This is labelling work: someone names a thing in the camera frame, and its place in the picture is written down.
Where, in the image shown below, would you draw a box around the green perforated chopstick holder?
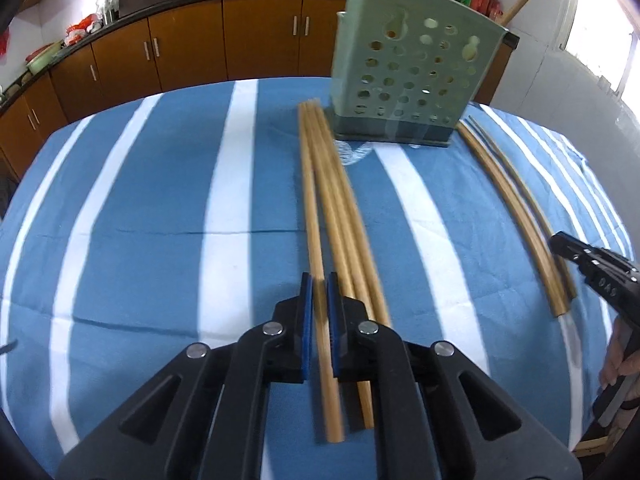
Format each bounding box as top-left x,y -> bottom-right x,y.
327,0 -> 521,148

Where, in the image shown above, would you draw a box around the person's right hand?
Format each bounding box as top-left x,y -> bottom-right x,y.
599,319 -> 633,387

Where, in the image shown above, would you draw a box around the green basin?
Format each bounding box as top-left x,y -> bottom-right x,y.
26,42 -> 63,73

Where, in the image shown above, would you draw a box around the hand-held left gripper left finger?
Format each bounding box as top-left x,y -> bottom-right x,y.
55,272 -> 321,480

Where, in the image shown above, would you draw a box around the red plastic bags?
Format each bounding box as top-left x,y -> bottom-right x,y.
65,14 -> 103,46

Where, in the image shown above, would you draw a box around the wooden chair part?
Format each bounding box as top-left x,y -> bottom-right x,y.
574,434 -> 617,457

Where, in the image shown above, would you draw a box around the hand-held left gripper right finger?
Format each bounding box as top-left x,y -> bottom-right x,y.
325,272 -> 583,480

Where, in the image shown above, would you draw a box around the blue white striped tablecloth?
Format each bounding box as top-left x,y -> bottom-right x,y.
0,77 -> 640,480

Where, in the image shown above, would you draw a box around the brown lower kitchen cabinets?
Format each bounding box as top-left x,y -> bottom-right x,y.
0,0 -> 511,181

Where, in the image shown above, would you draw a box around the window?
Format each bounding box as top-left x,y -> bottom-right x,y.
565,0 -> 640,106

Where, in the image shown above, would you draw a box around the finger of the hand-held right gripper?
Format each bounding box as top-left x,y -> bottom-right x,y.
549,231 -> 601,281

